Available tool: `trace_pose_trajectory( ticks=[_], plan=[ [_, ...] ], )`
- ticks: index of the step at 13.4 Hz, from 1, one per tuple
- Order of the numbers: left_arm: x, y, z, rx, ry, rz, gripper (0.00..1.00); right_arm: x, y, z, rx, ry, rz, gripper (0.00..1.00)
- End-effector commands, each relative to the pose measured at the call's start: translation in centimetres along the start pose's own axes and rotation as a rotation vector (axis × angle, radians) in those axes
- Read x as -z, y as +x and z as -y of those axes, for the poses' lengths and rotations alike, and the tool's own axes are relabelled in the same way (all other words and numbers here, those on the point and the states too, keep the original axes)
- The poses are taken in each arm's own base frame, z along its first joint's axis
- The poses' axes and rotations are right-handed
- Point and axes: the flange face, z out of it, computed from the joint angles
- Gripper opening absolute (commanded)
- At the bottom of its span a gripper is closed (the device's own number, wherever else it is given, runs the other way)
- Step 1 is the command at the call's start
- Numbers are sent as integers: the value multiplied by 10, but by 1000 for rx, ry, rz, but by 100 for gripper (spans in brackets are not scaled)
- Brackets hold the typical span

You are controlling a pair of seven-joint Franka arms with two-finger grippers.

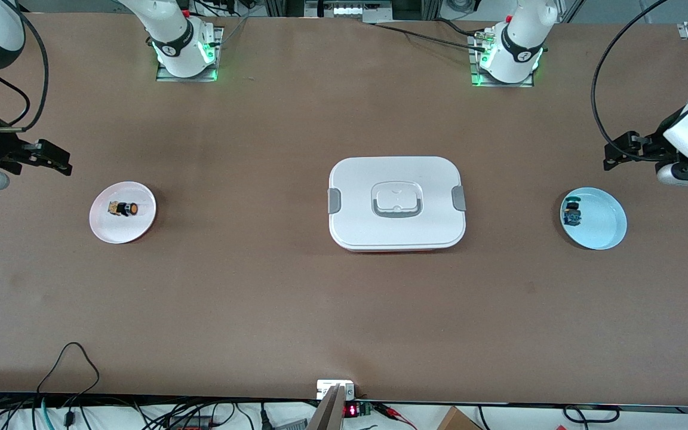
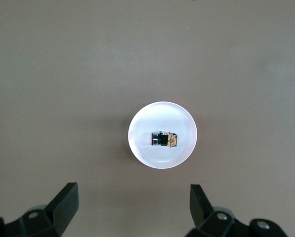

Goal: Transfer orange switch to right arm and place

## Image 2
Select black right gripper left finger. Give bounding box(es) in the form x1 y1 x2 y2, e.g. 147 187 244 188
0 182 79 237

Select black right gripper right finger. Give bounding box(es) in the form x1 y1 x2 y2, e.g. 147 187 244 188
186 184 290 237

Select orange push-button switch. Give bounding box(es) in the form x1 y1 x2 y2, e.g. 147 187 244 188
151 130 179 148

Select pink round plate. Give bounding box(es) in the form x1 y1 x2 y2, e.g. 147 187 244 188
127 101 198 170

